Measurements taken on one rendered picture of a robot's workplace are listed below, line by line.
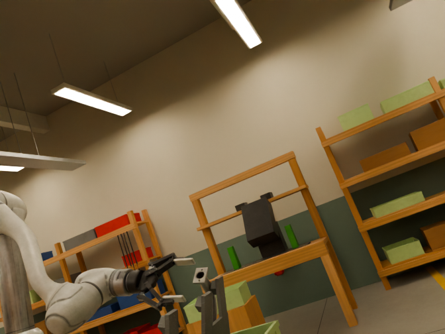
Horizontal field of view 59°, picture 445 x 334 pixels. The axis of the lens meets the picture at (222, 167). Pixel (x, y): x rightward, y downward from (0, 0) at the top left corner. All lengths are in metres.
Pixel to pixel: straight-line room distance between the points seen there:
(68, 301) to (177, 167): 5.34
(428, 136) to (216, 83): 3.18
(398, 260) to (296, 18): 3.74
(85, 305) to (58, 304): 0.08
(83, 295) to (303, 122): 5.05
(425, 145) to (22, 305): 4.77
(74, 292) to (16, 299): 0.43
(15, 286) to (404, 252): 4.54
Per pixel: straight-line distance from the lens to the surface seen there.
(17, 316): 1.74
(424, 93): 5.53
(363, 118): 5.43
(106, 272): 1.44
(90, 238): 6.75
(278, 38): 6.45
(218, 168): 6.27
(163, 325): 1.00
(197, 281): 1.26
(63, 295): 1.34
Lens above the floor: 1.26
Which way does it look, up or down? 10 degrees up
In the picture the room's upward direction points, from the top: 21 degrees counter-clockwise
